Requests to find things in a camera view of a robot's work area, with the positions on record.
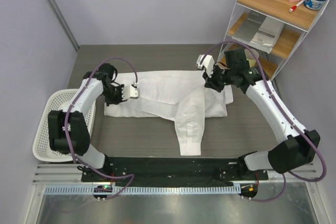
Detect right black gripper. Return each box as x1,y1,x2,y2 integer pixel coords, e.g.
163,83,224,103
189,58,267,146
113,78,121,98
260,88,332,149
203,63,235,93

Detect white long sleeve shirt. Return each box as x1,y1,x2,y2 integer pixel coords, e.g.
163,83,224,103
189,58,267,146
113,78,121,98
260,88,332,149
104,70,234,156

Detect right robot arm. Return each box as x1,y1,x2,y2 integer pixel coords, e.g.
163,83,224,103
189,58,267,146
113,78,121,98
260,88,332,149
196,48,320,179

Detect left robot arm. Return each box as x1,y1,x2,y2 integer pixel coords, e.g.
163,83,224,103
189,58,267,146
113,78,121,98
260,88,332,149
48,63,125,182

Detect light grey booklet stack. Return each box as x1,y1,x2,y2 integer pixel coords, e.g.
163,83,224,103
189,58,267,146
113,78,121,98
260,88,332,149
250,17,285,54

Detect pale yellow cup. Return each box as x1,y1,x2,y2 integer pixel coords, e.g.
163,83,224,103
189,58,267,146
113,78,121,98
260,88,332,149
244,49,259,67

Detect white perforated plastic basket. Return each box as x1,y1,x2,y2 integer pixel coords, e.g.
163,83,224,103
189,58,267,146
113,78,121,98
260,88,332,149
33,89,101,164

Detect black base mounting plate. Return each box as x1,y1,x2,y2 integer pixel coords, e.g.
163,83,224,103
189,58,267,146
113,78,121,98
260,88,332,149
81,155,268,186

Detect red white marker pen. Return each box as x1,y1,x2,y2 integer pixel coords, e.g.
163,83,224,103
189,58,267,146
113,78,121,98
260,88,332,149
289,0,305,13

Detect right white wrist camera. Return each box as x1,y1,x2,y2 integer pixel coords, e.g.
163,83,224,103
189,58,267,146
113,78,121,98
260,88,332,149
196,55,215,77

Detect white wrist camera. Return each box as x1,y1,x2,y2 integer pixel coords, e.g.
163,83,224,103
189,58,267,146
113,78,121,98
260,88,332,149
196,55,215,77
121,84,140,101

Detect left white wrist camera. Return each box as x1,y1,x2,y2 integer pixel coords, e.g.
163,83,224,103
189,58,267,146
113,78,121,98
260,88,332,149
121,84,140,101

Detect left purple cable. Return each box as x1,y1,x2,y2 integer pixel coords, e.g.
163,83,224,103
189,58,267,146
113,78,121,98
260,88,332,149
64,57,140,204

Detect purple cable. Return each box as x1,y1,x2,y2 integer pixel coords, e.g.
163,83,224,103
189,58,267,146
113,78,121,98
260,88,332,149
201,40,328,204
64,57,140,204

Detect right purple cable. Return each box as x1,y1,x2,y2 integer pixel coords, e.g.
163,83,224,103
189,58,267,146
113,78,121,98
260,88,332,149
201,40,328,204

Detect white wire wooden shelf rack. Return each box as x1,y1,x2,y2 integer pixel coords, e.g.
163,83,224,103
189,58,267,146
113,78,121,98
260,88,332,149
215,0,336,82

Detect slotted grey cable duct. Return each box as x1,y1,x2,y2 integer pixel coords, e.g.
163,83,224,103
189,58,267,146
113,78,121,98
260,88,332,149
44,184,241,196

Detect grey wall corner strip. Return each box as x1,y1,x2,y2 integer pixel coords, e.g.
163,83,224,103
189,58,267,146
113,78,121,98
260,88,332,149
47,0,79,51

